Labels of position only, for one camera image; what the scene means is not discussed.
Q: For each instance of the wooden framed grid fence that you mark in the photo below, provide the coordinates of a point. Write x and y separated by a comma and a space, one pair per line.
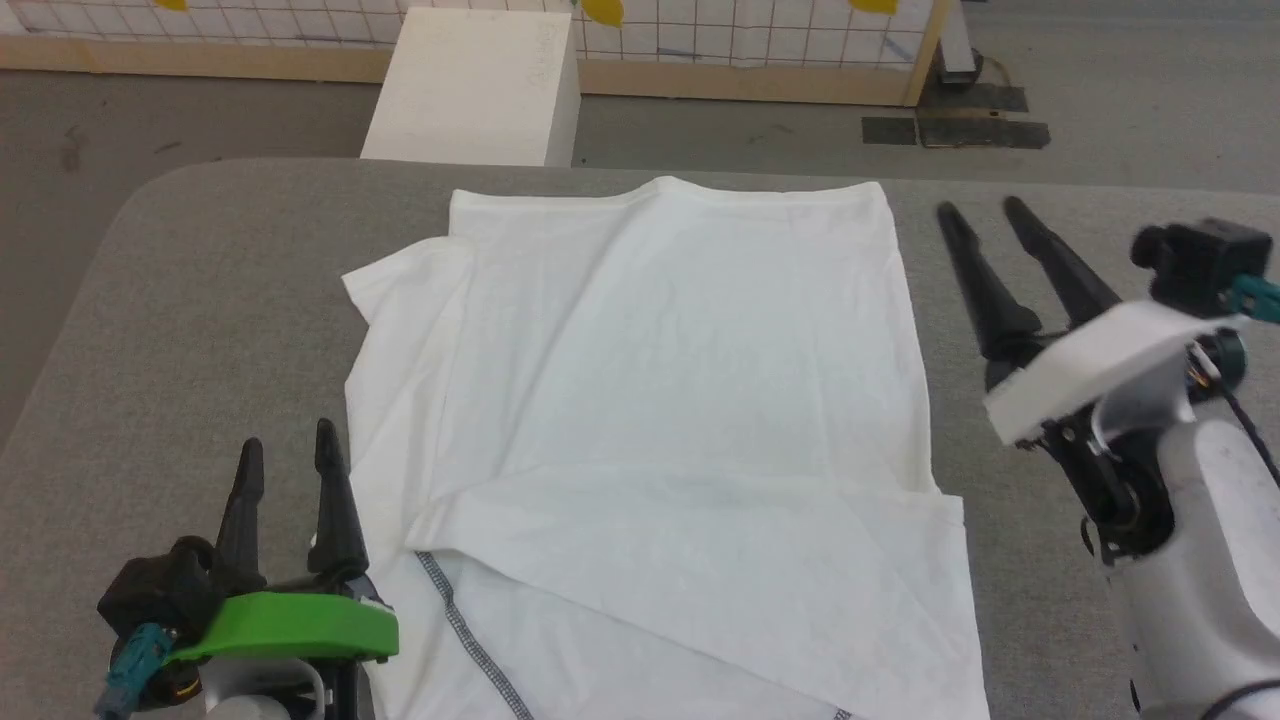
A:
700, 40

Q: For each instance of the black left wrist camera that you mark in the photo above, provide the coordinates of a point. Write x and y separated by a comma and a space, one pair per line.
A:
150, 600

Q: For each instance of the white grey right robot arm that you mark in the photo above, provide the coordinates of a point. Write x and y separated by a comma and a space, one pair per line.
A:
1210, 580

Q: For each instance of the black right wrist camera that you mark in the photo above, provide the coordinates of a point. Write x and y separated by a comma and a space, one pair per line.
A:
1200, 262

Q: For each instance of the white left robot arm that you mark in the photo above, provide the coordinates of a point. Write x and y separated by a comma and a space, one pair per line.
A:
265, 695

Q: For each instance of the white t-shirt garment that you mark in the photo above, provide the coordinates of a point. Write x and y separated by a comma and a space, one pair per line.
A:
680, 400

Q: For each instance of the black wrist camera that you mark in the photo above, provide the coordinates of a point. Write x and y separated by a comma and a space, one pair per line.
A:
150, 600
1200, 262

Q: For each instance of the grey partition support foot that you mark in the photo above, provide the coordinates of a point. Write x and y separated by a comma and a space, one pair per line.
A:
958, 45

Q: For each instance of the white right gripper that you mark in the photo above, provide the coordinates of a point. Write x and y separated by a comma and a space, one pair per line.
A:
1090, 365

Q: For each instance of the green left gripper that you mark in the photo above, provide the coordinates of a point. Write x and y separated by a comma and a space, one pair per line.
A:
290, 625

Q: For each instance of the white box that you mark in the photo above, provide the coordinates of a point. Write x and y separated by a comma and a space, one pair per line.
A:
470, 90

